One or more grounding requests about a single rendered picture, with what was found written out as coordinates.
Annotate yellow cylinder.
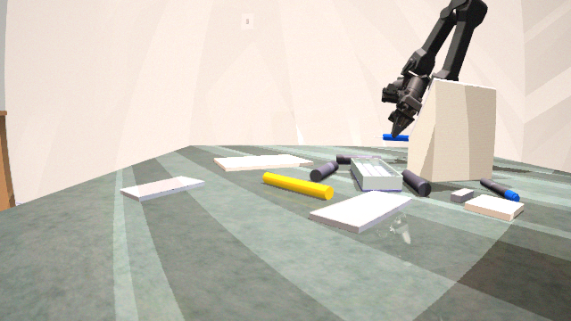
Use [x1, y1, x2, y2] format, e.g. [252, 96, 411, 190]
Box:
[262, 172, 334, 200]

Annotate blue stylus with white tip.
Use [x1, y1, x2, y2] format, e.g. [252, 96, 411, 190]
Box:
[373, 134, 409, 141]

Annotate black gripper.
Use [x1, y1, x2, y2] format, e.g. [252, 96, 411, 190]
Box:
[388, 88, 423, 138]

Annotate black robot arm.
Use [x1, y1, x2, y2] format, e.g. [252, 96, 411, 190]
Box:
[381, 0, 488, 107]

